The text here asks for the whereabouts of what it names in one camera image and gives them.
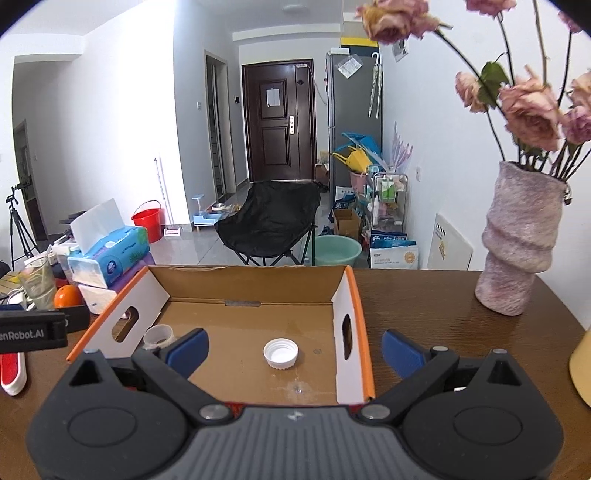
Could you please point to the yellow thermos jug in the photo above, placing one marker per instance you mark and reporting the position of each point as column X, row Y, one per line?
column 582, row 369

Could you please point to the blue pet feeder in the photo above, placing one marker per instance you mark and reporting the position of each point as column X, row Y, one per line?
column 205, row 217

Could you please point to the pink textured vase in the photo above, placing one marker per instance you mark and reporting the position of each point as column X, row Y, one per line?
column 517, row 240

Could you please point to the white wall socket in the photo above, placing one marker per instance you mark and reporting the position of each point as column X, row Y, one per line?
column 419, row 173

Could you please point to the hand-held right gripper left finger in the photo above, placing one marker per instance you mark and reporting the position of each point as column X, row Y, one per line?
column 187, row 351

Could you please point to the small brown cardboard box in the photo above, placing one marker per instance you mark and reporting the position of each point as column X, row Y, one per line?
column 347, row 225

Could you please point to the orange fruit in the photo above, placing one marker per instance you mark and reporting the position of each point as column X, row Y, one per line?
column 68, row 297

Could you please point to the grey refrigerator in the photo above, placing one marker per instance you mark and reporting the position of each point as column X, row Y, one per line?
column 353, row 106

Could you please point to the round ceiling lamp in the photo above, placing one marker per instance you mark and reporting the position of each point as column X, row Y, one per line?
column 292, row 7

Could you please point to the metal rolling rack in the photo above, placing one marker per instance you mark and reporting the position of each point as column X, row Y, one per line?
column 388, row 203

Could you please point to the green plastic basin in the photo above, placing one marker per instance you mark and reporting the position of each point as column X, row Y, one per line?
column 339, row 251

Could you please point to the yellow and black box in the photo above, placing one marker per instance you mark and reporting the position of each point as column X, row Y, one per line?
column 360, row 41

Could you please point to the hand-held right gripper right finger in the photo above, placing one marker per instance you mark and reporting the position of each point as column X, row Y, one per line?
column 401, row 353

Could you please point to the white bottle cap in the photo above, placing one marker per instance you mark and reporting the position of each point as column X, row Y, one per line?
column 280, row 353

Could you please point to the clear food container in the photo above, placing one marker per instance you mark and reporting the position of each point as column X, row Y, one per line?
column 62, row 258

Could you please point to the pink plastic bucket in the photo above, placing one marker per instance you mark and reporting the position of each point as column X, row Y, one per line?
column 358, row 180

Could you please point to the white and blue carton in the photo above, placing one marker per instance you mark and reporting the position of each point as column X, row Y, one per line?
column 395, row 254

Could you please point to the clear plastic bag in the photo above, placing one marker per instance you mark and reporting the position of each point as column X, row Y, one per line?
column 349, row 66

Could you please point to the translucent plastic cup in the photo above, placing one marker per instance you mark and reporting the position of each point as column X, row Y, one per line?
column 148, row 340

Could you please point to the white flat board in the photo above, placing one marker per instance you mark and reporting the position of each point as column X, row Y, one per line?
column 450, row 249

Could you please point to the yellow plastic dustpan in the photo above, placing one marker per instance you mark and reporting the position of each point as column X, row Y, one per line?
column 355, row 160

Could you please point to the black camera tripod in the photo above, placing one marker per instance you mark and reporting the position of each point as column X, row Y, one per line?
column 16, row 221

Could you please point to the clear drinking glass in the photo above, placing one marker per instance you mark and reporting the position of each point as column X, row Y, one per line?
column 39, row 286

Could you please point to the hanging clear umbrella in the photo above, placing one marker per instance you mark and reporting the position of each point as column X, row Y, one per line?
column 375, row 87

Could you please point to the white mop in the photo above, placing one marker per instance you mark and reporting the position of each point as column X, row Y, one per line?
column 162, row 198

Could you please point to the dried pink rose bouquet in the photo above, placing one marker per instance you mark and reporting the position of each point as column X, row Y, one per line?
column 528, row 110

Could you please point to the blue tissue pack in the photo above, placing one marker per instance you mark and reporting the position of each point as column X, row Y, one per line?
column 115, row 258

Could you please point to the purple feather decoration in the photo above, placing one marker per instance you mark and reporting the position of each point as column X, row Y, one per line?
column 400, row 150

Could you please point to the red bucket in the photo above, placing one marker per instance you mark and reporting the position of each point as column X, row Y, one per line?
column 147, row 224

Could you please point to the white wall panel box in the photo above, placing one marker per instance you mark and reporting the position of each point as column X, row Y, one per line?
column 400, row 50

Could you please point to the red and white lint brush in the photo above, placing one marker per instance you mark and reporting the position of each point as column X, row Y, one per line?
column 11, row 374

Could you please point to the white and purple tissue pack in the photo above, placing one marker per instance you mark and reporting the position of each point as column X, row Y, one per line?
column 99, row 297

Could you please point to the dark brown entrance door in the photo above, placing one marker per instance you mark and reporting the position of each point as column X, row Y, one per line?
column 277, row 138

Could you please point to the black bag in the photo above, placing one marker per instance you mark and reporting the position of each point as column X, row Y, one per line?
column 272, row 217

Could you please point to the red cardboard box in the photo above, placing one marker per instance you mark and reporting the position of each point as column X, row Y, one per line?
column 258, row 323

